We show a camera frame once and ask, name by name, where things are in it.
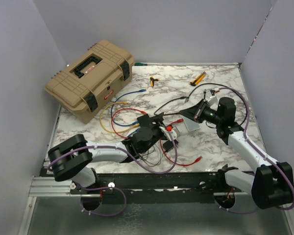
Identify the yellow utility knife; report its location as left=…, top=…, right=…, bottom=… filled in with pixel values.
left=190, top=71, right=206, bottom=86

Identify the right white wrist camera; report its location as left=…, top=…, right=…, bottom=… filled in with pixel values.
left=207, top=88, right=220, bottom=106

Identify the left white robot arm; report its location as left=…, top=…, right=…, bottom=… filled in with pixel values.
left=48, top=114, right=166, bottom=193

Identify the green handled screwdriver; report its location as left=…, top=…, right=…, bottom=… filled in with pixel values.
left=134, top=62, right=148, bottom=66

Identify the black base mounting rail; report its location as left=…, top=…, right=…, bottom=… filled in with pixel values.
left=70, top=172, right=231, bottom=204

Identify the long black cable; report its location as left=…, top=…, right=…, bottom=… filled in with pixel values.
left=188, top=82, right=249, bottom=125

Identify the yellow ethernet cable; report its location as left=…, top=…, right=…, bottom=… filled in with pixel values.
left=99, top=101, right=140, bottom=134

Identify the long red ethernet cable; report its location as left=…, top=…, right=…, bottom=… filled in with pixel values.
left=111, top=107, right=147, bottom=140

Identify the tan plastic toolbox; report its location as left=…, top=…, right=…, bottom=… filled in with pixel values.
left=45, top=40, right=134, bottom=124

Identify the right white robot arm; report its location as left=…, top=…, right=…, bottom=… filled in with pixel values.
left=179, top=97, right=294, bottom=209

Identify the white grey device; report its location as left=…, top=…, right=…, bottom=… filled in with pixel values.
left=183, top=117, right=200, bottom=132

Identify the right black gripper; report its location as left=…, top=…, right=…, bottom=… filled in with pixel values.
left=180, top=98, right=223, bottom=125

